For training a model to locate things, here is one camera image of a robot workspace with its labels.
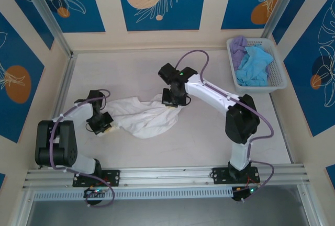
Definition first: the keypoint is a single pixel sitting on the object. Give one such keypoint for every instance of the white t-shirt with robot print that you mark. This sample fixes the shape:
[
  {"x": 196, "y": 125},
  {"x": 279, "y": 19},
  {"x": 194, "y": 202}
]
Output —
[{"x": 149, "y": 121}]

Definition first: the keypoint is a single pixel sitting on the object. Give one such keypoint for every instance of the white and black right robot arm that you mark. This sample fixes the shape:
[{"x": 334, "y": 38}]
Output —
[{"x": 209, "y": 90}]

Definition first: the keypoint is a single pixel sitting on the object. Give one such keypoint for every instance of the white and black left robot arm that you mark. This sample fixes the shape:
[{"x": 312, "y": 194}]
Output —
[{"x": 81, "y": 112}]

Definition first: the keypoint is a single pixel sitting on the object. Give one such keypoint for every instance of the black controller board with LEDs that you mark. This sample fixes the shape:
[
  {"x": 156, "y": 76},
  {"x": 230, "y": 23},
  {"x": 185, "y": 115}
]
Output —
[
  {"x": 95, "y": 191},
  {"x": 239, "y": 194}
]

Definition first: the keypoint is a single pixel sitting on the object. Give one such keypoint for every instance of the purple t-shirt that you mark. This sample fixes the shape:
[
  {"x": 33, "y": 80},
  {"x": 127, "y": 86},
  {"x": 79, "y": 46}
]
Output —
[{"x": 236, "y": 48}]

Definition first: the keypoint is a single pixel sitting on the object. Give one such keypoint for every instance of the light blue t-shirt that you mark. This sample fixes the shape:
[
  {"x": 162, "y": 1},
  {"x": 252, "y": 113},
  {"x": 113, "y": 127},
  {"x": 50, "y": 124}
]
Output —
[{"x": 252, "y": 63}]

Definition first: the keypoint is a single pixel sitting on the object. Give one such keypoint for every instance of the white plastic mesh basket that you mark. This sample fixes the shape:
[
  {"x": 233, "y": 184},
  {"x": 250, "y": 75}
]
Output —
[{"x": 277, "y": 71}]

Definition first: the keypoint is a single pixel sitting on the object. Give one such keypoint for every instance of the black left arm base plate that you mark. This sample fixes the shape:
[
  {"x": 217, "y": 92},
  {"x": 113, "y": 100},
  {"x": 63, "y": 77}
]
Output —
[{"x": 115, "y": 177}]

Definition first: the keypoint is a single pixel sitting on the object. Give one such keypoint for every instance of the aluminium side rail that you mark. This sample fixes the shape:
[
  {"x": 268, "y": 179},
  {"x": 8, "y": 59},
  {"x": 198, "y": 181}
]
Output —
[{"x": 68, "y": 71}]

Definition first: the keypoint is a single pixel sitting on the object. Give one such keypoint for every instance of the long aluminium mounting rail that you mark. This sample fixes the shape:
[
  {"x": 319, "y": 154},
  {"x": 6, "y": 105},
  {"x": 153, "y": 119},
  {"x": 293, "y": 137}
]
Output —
[{"x": 167, "y": 175}]

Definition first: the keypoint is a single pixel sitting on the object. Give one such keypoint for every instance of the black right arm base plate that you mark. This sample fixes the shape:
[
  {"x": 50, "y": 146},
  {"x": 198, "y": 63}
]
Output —
[{"x": 220, "y": 175}]

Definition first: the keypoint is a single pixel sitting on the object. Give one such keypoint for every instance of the aluminium frame post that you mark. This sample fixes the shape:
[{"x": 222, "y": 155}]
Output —
[
  {"x": 277, "y": 6},
  {"x": 49, "y": 19}
]

